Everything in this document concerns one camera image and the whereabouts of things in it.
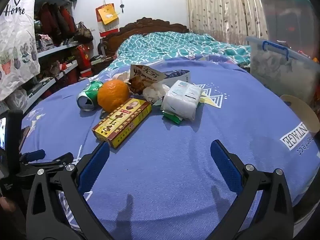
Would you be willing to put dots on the white tissue packet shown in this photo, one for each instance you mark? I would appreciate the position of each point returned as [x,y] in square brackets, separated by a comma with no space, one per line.
[180,100]

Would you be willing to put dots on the dark bedside table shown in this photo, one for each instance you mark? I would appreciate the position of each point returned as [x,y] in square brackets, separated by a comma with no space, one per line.
[101,63]

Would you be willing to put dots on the carved wooden headboard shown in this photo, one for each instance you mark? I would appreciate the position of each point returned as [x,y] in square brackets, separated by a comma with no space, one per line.
[140,25]

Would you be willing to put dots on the red and yellow wall calendar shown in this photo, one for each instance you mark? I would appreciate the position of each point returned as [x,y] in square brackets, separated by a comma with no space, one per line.
[107,16]

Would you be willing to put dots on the teal patterned quilt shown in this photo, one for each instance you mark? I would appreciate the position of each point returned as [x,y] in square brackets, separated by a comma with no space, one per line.
[175,45]

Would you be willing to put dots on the grey plastic bag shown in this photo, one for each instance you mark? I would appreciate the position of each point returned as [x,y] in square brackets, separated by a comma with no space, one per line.
[16,100]

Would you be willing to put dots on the blue and white carton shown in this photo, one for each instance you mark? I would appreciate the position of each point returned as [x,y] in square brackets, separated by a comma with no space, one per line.
[178,76]

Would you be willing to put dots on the grey metal shelf rack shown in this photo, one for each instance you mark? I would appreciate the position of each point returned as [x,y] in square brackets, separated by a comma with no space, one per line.
[58,46]

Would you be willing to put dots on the white printed tote bag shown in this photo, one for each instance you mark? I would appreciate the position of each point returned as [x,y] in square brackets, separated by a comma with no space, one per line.
[17,45]

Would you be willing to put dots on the brown handbag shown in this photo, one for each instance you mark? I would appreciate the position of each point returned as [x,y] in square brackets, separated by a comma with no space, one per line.
[83,33]

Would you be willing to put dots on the beige leaf print curtain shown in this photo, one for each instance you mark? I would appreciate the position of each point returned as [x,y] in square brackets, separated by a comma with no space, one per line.
[220,5]

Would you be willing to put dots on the crumpled white tissue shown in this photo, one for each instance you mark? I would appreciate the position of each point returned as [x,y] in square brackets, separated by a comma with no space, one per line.
[156,92]
[123,77]

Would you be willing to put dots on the clear storage box teal lid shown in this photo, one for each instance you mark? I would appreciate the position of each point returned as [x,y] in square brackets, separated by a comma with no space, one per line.
[287,15]

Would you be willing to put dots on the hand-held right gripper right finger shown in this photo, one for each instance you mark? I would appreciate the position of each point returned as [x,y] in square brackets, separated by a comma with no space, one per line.
[226,166]

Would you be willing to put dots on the red gift bag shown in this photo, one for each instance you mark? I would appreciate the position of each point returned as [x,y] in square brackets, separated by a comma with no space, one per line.
[84,60]

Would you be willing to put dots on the person's left hand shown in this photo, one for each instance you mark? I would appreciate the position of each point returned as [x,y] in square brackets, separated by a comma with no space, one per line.
[6,203]

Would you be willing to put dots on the yellow cardboard box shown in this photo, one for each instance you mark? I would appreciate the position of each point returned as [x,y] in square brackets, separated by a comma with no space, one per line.
[122,123]

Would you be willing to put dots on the green wrapper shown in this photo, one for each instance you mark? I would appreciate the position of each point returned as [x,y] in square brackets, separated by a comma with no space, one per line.
[172,118]

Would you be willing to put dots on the hanging keys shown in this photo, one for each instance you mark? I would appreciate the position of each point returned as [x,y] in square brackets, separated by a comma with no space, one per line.
[121,6]

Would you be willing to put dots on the purple printed bed sheet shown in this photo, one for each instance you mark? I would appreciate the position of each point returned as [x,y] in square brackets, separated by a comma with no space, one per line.
[175,135]

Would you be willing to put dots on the beige round bin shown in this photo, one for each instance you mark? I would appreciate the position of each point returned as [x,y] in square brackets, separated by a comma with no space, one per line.
[301,115]

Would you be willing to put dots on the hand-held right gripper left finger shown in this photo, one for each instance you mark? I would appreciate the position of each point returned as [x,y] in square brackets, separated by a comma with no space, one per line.
[93,166]

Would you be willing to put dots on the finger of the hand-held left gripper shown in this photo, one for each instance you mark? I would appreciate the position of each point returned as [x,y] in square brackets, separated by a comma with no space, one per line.
[57,162]
[33,155]

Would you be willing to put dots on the orange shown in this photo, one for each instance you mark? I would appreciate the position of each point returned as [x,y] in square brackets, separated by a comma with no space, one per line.
[113,95]

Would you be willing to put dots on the red clothes pile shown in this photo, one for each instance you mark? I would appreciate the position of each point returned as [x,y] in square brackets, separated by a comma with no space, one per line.
[53,20]

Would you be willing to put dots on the brown and white snack bag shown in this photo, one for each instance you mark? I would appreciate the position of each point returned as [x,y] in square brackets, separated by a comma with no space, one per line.
[142,76]

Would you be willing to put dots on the crushed green can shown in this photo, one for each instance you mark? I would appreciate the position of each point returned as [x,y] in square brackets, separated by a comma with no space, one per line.
[88,92]

